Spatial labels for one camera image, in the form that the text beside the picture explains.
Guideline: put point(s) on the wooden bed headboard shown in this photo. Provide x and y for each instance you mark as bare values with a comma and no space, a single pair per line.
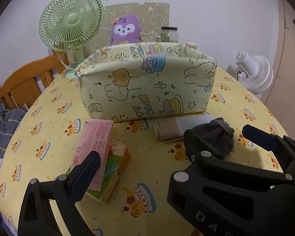
22,88

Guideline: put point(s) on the patterned fabric storage box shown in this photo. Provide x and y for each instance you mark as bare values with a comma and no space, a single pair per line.
145,80

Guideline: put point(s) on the grey plaid blanket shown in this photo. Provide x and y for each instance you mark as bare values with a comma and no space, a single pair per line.
9,121

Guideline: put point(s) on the glass jar with lid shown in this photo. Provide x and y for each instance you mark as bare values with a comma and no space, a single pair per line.
168,34

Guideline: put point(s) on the pink paper packet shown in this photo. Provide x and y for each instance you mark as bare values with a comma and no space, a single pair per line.
95,137

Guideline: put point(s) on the yellow cartoon tablecloth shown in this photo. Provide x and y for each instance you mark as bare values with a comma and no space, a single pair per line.
44,144

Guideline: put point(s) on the white standing fan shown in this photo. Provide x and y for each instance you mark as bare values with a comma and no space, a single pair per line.
252,71

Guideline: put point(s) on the green cartoon board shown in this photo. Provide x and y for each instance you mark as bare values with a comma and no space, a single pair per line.
151,17

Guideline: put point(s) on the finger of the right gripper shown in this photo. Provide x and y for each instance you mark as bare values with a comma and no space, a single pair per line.
282,147
209,153

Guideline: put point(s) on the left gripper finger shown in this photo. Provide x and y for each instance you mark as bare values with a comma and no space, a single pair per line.
36,216

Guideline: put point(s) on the green desk fan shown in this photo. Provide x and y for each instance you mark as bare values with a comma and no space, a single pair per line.
65,26

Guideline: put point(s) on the beige white cloth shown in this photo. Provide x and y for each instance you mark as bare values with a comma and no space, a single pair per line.
172,128

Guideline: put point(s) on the purple plush bunny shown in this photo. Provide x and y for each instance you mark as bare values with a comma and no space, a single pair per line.
126,30

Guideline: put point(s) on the cotton swab container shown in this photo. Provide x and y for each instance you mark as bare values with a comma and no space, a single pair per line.
192,45

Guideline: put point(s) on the green tissue pack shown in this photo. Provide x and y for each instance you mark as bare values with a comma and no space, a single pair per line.
115,167

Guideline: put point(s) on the dark grey sock bundle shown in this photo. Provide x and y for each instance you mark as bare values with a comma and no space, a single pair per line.
217,137

